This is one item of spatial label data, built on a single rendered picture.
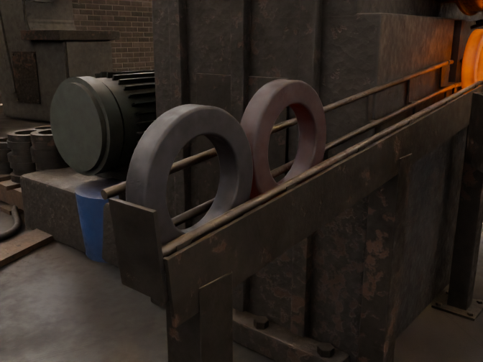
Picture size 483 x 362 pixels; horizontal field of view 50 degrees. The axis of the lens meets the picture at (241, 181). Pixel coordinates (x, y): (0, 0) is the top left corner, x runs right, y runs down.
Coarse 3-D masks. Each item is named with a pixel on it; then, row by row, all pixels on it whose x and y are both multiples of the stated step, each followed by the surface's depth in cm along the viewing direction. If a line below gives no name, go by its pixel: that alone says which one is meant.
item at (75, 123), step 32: (64, 96) 197; (96, 96) 187; (128, 96) 196; (64, 128) 202; (96, 128) 188; (128, 128) 194; (64, 160) 207; (96, 160) 192; (128, 160) 205; (32, 192) 219; (64, 192) 203; (32, 224) 225; (64, 224) 208
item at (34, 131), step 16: (32, 128) 285; (48, 128) 290; (0, 144) 261; (16, 144) 246; (32, 144) 232; (48, 144) 228; (0, 160) 264; (16, 160) 248; (32, 160) 235; (48, 160) 231; (0, 176) 262; (16, 176) 250; (0, 192) 263; (16, 192) 239; (0, 208) 254
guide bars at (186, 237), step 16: (480, 80) 134; (448, 96) 117; (368, 144) 88; (336, 160) 80; (304, 176) 74; (272, 192) 68; (240, 208) 64; (208, 224) 60; (176, 240) 56; (192, 240) 58
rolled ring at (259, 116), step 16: (272, 80) 72; (288, 80) 71; (256, 96) 69; (272, 96) 68; (288, 96) 71; (304, 96) 74; (256, 112) 68; (272, 112) 69; (304, 112) 77; (320, 112) 78; (256, 128) 67; (304, 128) 79; (320, 128) 79; (256, 144) 67; (304, 144) 80; (320, 144) 80; (256, 160) 68; (304, 160) 79; (320, 160) 80; (256, 176) 68; (288, 176) 79; (256, 192) 70
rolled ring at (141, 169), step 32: (160, 128) 55; (192, 128) 57; (224, 128) 62; (160, 160) 55; (224, 160) 66; (128, 192) 55; (160, 192) 55; (224, 192) 67; (160, 224) 56; (224, 224) 65
